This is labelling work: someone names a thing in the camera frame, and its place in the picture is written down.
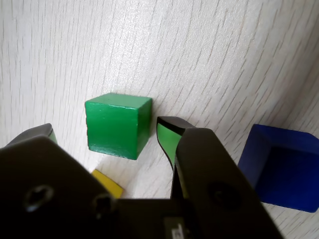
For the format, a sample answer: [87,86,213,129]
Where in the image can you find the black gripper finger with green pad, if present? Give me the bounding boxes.
[156,116,285,239]

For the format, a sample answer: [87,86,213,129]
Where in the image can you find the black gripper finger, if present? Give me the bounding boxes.
[0,123,130,239]

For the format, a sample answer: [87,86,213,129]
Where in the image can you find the green wooden cube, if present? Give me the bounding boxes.
[84,92,153,160]

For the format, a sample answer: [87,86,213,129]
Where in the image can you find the yellow wooden cube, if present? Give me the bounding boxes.
[90,169,125,200]

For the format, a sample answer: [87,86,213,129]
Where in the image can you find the blue wooden cube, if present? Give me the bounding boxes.
[237,123,319,214]

